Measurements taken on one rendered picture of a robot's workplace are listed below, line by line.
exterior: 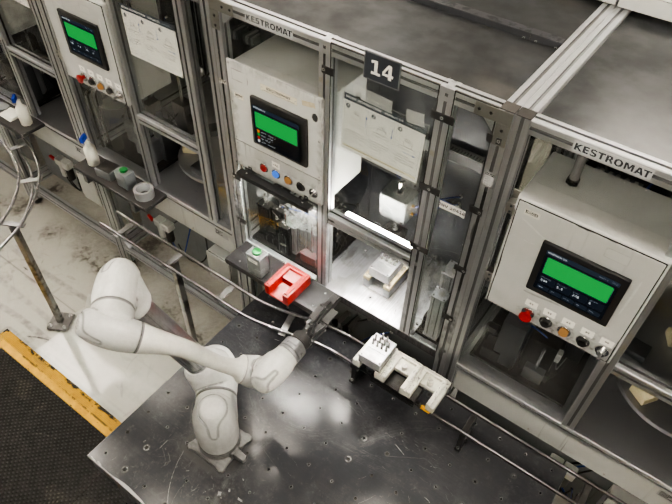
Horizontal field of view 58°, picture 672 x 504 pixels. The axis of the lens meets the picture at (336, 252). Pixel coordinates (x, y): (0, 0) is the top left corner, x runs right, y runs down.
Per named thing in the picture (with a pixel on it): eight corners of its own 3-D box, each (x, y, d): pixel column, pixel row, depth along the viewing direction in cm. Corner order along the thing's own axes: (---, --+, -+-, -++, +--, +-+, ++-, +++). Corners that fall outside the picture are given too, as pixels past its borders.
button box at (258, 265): (247, 270, 266) (245, 252, 257) (259, 260, 270) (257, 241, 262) (261, 279, 263) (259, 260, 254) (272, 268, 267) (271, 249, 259)
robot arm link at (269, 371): (283, 341, 207) (267, 347, 217) (253, 373, 198) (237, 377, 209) (303, 365, 208) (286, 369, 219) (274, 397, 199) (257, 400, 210)
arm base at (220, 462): (229, 481, 226) (227, 475, 222) (186, 447, 235) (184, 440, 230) (261, 444, 236) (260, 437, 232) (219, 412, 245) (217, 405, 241)
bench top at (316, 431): (89, 459, 234) (86, 455, 231) (269, 290, 294) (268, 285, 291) (427, 759, 176) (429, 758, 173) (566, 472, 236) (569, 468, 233)
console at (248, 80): (233, 166, 243) (220, 61, 209) (279, 132, 259) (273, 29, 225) (316, 210, 226) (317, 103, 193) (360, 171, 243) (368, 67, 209)
